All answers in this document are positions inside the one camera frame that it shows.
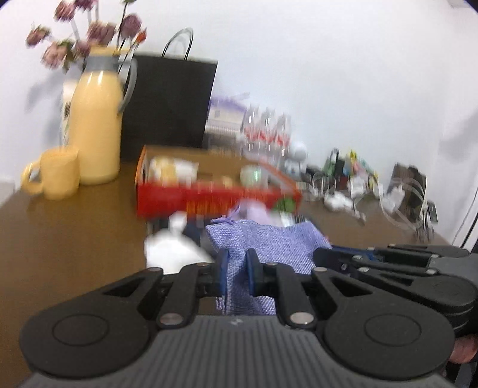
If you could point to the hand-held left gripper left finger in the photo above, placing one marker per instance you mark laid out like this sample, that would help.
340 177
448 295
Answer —
223 272

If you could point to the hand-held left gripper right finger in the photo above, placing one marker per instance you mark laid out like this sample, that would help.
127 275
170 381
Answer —
251 272

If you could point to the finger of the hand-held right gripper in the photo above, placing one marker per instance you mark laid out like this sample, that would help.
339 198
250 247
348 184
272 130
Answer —
418 253
396 275

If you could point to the purple woven pouch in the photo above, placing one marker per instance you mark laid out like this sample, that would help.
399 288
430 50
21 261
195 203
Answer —
269 242

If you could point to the lavender soft item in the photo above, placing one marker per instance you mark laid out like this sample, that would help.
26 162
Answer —
254 212

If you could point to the red cardboard box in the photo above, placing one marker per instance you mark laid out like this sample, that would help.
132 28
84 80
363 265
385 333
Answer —
209 197

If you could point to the person's right hand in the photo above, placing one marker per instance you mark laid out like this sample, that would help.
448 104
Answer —
465 349

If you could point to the black flat device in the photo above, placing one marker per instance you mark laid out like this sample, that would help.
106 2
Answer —
432 213

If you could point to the white crumpled cloth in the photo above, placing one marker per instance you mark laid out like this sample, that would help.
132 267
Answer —
171 246

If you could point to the brown paper bag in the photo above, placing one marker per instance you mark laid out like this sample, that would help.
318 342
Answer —
409 179

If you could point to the pale green item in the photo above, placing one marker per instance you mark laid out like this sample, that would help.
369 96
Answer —
254 176

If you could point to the colourful snack packets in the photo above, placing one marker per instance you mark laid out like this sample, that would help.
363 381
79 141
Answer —
360 164

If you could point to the yellow plush toy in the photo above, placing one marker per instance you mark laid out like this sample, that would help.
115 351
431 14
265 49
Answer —
162 169

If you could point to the white robot figurine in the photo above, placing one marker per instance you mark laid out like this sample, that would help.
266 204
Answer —
297 156

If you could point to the green small bottle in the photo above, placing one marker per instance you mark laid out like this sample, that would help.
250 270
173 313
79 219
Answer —
331 162

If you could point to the clear plastic container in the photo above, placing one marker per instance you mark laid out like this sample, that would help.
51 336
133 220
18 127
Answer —
222 143

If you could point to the purple tissue pack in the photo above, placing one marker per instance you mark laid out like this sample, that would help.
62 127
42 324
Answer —
226 113

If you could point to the black paper bag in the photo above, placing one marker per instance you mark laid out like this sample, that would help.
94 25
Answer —
168 104

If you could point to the yellow thermos jug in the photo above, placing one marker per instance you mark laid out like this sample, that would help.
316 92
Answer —
97 130

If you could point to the yellow mug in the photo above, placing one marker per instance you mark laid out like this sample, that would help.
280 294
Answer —
59 175

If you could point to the white printed carton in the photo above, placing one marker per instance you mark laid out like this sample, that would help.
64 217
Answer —
68 112

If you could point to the pink artificial flowers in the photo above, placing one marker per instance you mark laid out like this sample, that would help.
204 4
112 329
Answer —
97 33

